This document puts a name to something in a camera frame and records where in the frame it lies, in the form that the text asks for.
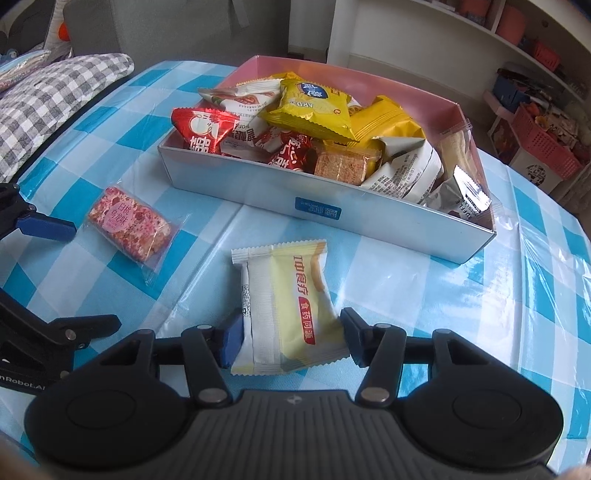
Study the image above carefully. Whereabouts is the white shelf unit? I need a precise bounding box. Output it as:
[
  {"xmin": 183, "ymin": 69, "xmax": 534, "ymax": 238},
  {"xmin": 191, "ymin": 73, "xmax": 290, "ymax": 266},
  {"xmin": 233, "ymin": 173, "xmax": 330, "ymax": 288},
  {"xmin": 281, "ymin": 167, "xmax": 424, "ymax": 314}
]
[{"xmin": 325, "ymin": 0, "xmax": 591, "ymax": 121}]

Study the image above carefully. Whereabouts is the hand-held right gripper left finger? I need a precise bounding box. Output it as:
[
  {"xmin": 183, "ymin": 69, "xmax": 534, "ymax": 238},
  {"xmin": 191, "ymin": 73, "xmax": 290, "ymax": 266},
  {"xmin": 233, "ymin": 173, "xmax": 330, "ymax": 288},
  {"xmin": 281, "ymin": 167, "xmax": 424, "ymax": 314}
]
[{"xmin": 98, "ymin": 318, "xmax": 245, "ymax": 408}]

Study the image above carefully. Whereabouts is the white black-print snack packet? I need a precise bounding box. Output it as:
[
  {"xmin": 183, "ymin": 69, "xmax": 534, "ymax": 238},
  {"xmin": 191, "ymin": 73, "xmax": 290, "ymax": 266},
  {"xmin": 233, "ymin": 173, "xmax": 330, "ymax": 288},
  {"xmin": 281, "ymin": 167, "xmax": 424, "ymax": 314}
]
[{"xmin": 219, "ymin": 117, "xmax": 269, "ymax": 160}]

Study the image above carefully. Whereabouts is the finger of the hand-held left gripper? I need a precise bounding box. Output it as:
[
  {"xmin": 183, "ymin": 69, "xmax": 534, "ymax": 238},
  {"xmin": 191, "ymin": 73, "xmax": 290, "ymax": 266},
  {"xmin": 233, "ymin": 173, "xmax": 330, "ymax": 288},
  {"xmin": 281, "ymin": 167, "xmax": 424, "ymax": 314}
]
[
  {"xmin": 0, "ymin": 289, "xmax": 123, "ymax": 366},
  {"xmin": 0, "ymin": 184, "xmax": 77, "ymax": 243}
]

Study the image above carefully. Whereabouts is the clear brown biscuit packet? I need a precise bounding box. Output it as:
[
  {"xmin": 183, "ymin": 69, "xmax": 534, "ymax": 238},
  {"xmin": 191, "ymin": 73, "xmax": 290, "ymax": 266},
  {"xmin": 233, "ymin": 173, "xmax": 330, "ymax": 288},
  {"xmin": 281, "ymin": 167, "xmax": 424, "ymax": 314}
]
[{"xmin": 314, "ymin": 141, "xmax": 384, "ymax": 185}]

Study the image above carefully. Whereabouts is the blue checked tablecloth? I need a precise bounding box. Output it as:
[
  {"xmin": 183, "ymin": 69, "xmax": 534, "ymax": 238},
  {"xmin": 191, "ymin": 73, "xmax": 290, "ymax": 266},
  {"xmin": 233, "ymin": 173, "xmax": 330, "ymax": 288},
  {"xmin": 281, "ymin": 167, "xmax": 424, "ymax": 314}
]
[{"xmin": 0, "ymin": 59, "xmax": 591, "ymax": 480}]

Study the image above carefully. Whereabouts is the silver snack packet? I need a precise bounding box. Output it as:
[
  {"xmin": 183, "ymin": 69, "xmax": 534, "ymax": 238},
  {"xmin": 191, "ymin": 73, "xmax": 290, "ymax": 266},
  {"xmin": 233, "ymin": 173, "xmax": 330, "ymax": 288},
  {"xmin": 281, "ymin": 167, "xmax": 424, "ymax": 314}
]
[{"xmin": 425, "ymin": 165, "xmax": 492, "ymax": 227}]

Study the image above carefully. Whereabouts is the grey checked pillow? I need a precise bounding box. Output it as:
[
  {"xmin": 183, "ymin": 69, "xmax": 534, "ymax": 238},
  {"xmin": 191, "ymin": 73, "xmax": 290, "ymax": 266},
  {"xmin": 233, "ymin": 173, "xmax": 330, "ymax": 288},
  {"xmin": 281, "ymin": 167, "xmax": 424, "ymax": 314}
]
[{"xmin": 0, "ymin": 53, "xmax": 136, "ymax": 183}]

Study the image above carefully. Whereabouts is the large yellow snack packet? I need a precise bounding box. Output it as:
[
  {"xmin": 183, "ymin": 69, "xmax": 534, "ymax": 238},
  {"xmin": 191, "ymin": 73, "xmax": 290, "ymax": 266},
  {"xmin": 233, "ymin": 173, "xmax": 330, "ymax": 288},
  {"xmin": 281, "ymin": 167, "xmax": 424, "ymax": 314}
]
[{"xmin": 348, "ymin": 95, "xmax": 426, "ymax": 144}]

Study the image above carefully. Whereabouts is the pastel zip pouch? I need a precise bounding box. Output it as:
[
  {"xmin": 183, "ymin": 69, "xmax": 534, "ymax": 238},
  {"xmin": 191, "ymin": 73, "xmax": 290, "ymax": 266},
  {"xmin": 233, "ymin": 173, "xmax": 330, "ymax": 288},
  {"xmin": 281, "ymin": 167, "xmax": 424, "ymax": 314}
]
[{"xmin": 0, "ymin": 48, "xmax": 51, "ymax": 90}]

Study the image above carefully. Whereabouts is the large pink basket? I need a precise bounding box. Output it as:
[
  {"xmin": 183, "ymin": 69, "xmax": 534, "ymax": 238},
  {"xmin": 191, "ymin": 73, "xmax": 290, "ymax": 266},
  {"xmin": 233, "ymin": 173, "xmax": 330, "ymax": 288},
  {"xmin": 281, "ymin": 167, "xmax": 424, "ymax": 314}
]
[{"xmin": 510, "ymin": 102, "xmax": 583, "ymax": 181}]

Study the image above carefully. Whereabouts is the white pecan snack packet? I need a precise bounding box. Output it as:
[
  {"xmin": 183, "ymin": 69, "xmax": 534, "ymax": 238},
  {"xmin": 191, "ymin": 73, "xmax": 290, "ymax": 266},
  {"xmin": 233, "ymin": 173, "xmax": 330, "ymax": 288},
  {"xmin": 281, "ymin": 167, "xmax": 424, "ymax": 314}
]
[{"xmin": 198, "ymin": 79, "xmax": 283, "ymax": 121}]

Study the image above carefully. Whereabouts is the blue storage box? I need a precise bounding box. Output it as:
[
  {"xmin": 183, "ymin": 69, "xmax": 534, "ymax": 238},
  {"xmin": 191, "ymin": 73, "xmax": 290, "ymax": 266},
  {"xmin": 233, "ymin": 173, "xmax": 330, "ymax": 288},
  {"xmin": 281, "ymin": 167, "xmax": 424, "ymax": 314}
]
[{"xmin": 492, "ymin": 74, "xmax": 532, "ymax": 108}]

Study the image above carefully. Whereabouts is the clear beige wafer packet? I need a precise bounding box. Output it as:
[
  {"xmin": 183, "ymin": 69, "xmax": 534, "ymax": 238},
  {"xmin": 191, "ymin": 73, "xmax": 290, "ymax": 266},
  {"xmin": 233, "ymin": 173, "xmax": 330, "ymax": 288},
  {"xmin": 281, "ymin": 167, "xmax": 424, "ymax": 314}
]
[{"xmin": 434, "ymin": 119, "xmax": 481, "ymax": 185}]

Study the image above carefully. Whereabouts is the grey sofa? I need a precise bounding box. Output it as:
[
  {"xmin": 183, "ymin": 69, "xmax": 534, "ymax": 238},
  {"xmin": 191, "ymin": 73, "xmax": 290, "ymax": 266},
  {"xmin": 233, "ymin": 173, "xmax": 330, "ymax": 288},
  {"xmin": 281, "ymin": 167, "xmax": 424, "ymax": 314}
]
[{"xmin": 62, "ymin": 0, "xmax": 296, "ymax": 70}]

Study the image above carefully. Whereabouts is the yellow chips packet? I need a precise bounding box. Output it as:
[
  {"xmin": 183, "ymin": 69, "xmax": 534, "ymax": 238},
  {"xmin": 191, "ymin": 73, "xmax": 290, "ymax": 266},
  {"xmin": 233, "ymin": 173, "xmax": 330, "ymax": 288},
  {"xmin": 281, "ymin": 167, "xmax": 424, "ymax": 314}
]
[{"xmin": 259, "ymin": 71, "xmax": 358, "ymax": 145}]

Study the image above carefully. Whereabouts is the white grey snack packet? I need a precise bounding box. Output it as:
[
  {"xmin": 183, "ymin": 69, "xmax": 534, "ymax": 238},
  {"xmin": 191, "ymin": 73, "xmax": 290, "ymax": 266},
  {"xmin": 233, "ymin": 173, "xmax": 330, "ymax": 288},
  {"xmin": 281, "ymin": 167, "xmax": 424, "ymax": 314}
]
[{"xmin": 360, "ymin": 136, "xmax": 445, "ymax": 204}]

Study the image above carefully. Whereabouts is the red snack packet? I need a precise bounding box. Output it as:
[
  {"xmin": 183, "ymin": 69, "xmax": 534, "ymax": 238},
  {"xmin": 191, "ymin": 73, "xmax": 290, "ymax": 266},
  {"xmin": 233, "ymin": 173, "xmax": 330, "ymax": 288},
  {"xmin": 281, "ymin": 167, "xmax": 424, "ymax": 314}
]
[
  {"xmin": 172, "ymin": 105, "xmax": 241, "ymax": 155},
  {"xmin": 254, "ymin": 127, "xmax": 324, "ymax": 174}
]

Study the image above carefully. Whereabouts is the pink-lined cardboard box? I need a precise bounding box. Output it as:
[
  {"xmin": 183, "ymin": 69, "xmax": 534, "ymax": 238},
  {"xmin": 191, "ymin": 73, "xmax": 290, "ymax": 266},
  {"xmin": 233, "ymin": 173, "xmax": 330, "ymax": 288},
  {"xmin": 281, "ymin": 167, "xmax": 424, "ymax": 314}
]
[{"xmin": 158, "ymin": 55, "xmax": 497, "ymax": 265}]

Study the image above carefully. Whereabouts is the red basket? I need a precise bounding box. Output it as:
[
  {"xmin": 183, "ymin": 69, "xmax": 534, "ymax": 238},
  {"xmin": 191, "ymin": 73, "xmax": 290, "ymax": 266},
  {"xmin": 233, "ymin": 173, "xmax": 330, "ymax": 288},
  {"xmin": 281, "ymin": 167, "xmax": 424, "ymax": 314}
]
[{"xmin": 531, "ymin": 39, "xmax": 561, "ymax": 70}]

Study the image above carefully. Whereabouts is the pink nougat snack packet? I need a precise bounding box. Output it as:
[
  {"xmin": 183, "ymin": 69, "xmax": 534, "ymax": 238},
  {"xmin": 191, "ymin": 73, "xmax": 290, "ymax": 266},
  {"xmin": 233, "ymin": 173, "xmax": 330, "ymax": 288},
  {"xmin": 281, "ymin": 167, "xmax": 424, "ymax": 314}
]
[{"xmin": 84, "ymin": 185, "xmax": 192, "ymax": 287}]

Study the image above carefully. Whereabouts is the pale yellow snack packet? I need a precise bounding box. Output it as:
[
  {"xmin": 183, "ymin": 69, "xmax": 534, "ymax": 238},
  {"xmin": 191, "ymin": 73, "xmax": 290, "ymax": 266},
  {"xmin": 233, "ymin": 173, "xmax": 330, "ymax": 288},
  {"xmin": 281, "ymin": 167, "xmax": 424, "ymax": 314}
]
[{"xmin": 231, "ymin": 240, "xmax": 351, "ymax": 376}]

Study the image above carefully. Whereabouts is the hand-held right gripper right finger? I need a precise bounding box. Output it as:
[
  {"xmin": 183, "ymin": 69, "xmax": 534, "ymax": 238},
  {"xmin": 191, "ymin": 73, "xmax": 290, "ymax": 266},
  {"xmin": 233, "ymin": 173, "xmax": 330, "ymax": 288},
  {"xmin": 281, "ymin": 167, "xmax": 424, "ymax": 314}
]
[{"xmin": 340, "ymin": 308, "xmax": 491, "ymax": 407}]

